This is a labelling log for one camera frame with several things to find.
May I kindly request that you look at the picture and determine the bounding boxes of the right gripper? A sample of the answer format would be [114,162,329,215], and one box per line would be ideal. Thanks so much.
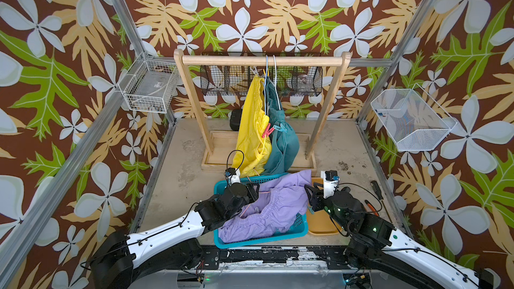
[302,182,352,233]

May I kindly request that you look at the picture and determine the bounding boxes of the purple shorts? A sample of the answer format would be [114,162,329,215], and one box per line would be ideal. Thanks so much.
[219,170,311,243]

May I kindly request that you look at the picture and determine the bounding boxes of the yellow shorts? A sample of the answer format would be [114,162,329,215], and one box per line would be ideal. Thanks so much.
[232,76,272,178]

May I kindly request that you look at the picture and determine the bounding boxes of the pink clothespin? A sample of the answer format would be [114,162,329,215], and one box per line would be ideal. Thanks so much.
[262,123,275,139]

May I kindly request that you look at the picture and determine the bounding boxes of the pink wire hanger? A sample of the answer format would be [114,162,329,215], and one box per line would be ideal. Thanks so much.
[239,191,271,219]

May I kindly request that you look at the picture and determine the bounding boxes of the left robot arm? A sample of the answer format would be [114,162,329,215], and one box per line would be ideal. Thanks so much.
[86,183,259,288]

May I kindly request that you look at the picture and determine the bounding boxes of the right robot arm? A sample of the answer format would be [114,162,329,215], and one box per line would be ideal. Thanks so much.
[305,186,494,288]

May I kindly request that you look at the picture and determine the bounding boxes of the green shorts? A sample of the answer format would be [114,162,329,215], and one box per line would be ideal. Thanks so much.
[264,82,299,175]

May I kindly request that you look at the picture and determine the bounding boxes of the blue clothespin on green shorts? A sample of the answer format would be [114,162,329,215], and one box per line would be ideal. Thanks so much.
[273,123,288,133]

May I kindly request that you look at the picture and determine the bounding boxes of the yellow plastic tray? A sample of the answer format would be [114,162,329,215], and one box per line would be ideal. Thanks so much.
[307,177,339,236]

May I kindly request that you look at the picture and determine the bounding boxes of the teal plastic basket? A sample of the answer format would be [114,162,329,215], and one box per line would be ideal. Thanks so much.
[213,173,308,249]

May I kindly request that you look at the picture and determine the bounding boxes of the wooden clothes rack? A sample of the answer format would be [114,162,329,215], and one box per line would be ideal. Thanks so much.
[173,49,352,175]

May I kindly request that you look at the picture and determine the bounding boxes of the black tool case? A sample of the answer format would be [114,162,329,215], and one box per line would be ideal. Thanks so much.
[229,108,242,131]

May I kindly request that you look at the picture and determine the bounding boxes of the black mesh basket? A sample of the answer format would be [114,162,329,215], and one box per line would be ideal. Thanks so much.
[199,63,324,97]

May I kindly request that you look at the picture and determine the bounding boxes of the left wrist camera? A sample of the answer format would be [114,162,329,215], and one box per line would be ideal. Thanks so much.
[224,167,240,186]

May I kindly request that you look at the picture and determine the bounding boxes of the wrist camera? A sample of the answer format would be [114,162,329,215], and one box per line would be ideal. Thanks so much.
[224,167,240,186]
[321,170,340,199]

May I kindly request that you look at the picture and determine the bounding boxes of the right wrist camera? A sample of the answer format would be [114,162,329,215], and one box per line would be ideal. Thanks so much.
[321,170,340,199]

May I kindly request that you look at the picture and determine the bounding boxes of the black mounting rail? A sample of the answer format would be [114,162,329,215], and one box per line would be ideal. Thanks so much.
[160,244,382,270]

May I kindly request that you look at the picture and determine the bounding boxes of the red handled pliers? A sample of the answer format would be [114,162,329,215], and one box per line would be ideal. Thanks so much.
[365,199,380,216]

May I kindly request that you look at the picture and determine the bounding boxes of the black handled screwdriver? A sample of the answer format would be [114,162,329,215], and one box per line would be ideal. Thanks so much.
[370,180,392,221]

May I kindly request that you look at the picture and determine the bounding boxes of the white wire basket right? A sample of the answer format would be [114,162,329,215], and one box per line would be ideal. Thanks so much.
[371,84,457,153]

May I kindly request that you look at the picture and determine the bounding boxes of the white wire basket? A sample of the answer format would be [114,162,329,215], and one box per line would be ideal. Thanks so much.
[119,54,180,114]
[371,84,457,153]

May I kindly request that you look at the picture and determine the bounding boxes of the white wire basket left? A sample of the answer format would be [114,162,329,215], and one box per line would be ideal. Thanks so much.
[119,54,180,114]

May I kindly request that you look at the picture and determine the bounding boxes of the white wire hanger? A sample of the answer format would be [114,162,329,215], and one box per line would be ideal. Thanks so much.
[273,55,281,110]

